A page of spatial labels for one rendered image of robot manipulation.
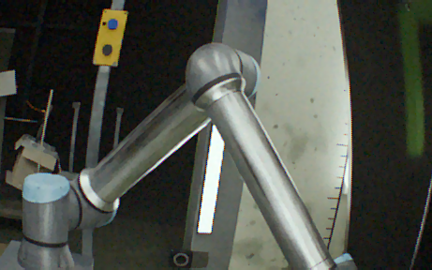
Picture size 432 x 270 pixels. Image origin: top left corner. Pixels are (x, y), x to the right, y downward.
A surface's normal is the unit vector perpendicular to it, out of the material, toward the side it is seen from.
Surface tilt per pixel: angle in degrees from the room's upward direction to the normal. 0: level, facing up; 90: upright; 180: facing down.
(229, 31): 90
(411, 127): 90
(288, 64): 90
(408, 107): 90
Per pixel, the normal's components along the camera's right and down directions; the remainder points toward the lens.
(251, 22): 0.20, 0.08
